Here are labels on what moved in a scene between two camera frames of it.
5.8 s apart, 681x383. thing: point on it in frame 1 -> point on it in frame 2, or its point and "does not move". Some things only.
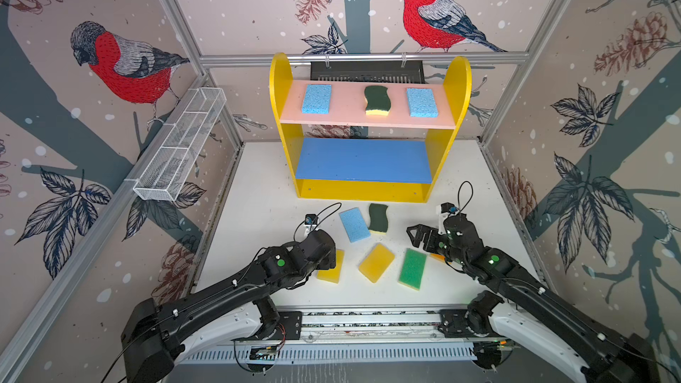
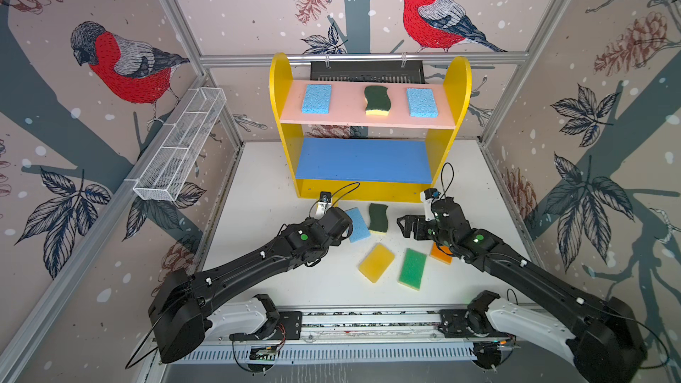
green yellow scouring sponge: (379, 222) does not move
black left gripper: (329, 261) -> (340, 239)
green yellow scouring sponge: (378, 100) does not move
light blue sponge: (422, 103) does not move
